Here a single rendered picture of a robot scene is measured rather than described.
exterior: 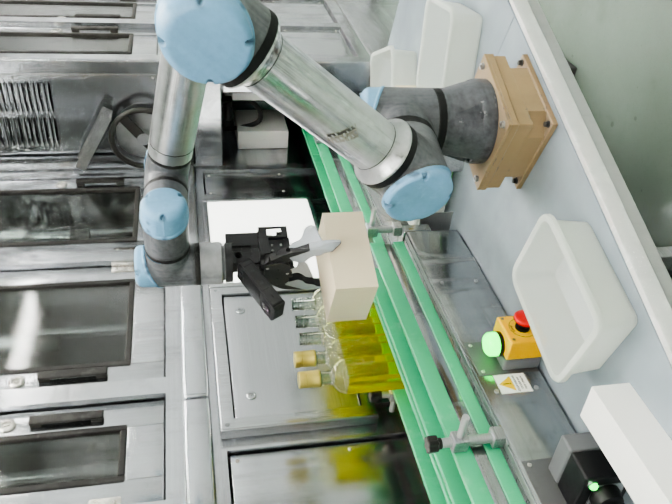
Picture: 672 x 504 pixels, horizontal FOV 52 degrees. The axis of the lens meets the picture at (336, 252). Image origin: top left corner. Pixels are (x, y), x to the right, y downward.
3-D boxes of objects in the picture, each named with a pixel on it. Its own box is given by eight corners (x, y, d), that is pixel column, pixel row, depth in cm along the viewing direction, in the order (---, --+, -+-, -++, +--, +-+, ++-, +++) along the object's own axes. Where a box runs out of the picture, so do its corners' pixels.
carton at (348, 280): (362, 211, 127) (322, 213, 125) (378, 286, 118) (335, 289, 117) (351, 247, 137) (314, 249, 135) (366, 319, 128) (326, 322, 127)
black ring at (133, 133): (179, 161, 231) (112, 162, 227) (176, 102, 219) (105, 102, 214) (179, 168, 228) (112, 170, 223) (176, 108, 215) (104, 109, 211)
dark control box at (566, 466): (595, 461, 109) (547, 467, 108) (611, 428, 105) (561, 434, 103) (622, 507, 103) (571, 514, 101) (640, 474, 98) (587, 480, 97)
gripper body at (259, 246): (290, 224, 126) (223, 227, 123) (295, 264, 121) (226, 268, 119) (286, 248, 132) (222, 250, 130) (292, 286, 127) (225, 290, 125)
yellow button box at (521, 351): (524, 341, 131) (488, 344, 129) (534, 311, 127) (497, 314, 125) (540, 367, 126) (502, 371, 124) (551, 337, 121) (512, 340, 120)
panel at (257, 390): (310, 203, 221) (202, 207, 214) (310, 195, 220) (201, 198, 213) (378, 424, 151) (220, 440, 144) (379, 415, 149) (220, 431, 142)
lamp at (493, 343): (492, 344, 128) (477, 345, 127) (497, 325, 125) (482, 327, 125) (501, 361, 124) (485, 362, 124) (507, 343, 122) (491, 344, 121)
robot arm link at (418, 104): (428, 72, 123) (353, 71, 120) (447, 120, 114) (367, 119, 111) (414, 126, 132) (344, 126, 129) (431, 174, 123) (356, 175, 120)
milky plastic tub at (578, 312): (595, 204, 109) (544, 206, 107) (659, 324, 95) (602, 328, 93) (554, 271, 122) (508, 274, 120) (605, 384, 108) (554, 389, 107)
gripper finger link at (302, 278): (327, 262, 135) (290, 249, 129) (331, 288, 132) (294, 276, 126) (316, 270, 137) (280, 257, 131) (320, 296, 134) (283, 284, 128)
